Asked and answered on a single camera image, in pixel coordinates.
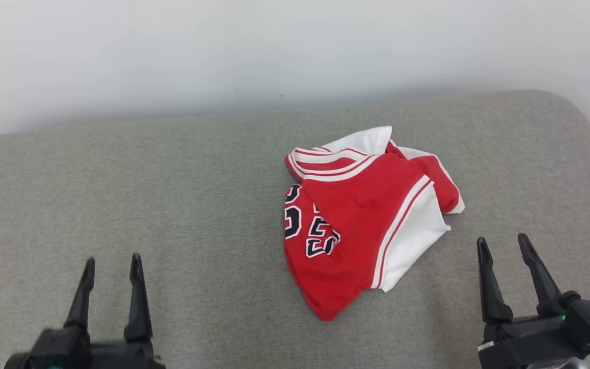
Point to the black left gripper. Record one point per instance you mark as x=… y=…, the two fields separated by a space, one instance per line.
x=69 y=351

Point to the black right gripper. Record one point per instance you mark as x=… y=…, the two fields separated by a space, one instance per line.
x=541 y=343

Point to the red and white jersey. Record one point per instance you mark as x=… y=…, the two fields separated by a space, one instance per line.
x=366 y=205

